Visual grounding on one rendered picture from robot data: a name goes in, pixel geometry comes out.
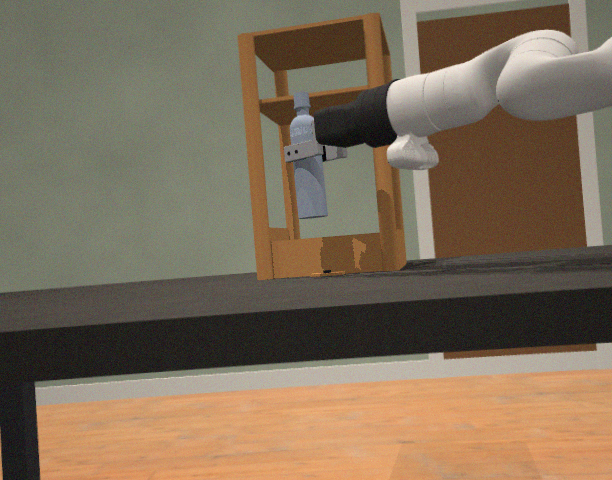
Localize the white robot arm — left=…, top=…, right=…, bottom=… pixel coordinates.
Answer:
left=424, top=30, right=612, bottom=130

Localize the grey bottle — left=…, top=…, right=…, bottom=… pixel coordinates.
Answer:
left=290, top=92, right=328, bottom=219

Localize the light brown wooden shelving unit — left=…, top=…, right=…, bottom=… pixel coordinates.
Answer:
left=238, top=12, right=407, bottom=280

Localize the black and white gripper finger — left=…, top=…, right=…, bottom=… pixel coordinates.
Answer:
left=284, top=120, right=324, bottom=163
left=322, top=145, right=348, bottom=162

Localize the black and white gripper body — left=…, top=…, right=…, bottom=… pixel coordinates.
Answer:
left=314, top=73, right=442, bottom=170

